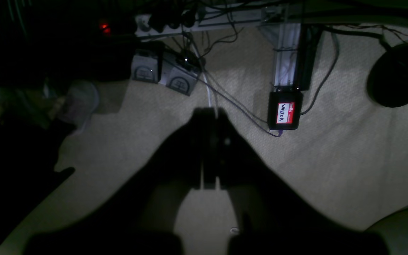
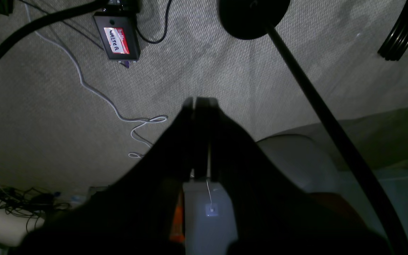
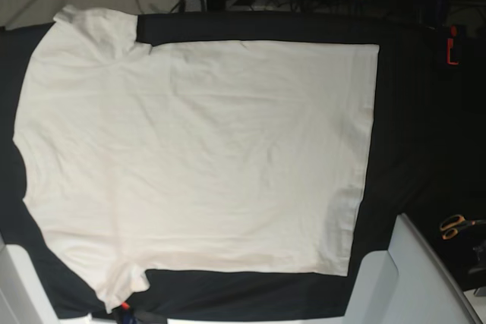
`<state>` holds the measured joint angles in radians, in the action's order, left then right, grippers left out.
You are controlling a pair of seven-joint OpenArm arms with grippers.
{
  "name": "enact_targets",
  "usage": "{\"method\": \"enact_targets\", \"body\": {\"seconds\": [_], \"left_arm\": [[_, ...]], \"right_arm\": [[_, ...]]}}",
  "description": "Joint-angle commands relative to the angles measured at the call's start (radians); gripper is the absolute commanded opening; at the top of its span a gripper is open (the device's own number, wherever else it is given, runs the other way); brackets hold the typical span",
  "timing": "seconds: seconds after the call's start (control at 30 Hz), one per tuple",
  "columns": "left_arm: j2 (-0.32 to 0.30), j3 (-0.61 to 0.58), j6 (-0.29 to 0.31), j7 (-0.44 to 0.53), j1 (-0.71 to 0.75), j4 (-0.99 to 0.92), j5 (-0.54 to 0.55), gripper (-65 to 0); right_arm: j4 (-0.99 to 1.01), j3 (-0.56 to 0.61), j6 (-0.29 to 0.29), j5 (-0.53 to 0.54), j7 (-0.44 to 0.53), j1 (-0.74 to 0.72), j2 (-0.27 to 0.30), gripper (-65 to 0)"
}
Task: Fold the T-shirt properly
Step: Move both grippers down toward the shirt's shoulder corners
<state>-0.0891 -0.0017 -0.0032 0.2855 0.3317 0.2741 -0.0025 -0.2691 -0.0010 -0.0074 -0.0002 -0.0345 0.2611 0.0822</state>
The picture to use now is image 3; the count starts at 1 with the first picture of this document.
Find white T-shirt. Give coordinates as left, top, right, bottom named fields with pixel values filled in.
left=13, top=6, right=380, bottom=310

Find black table cloth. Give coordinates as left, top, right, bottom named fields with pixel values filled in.
left=0, top=12, right=486, bottom=322

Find orange black bottom clamp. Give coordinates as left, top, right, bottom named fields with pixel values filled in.
left=112, top=303, right=168, bottom=324

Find red black clamp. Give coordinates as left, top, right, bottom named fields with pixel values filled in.
left=439, top=24, right=466, bottom=67

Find orange handled scissors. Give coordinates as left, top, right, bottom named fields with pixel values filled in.
left=439, top=214, right=485, bottom=241

